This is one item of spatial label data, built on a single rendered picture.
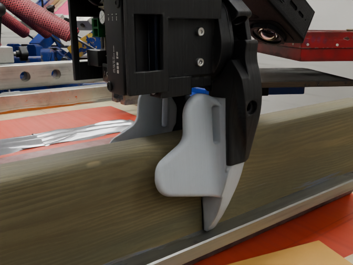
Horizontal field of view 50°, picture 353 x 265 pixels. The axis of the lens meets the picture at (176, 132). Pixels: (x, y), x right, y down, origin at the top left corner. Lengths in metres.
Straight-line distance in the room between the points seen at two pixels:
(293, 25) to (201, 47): 0.09
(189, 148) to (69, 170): 0.07
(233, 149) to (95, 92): 0.67
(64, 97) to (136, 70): 0.66
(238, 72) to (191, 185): 0.07
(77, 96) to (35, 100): 0.09
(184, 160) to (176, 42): 0.07
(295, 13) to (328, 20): 2.28
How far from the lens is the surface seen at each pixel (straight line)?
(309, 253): 0.32
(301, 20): 0.29
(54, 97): 0.84
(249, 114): 0.22
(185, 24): 0.20
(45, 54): 1.32
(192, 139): 0.22
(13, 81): 0.89
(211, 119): 0.22
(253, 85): 0.22
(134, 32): 0.18
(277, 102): 2.81
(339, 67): 2.52
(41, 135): 0.62
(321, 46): 1.28
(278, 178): 0.31
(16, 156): 0.55
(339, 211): 0.40
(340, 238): 0.35
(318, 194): 0.34
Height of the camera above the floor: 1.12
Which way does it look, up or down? 16 degrees down
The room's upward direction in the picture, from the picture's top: straight up
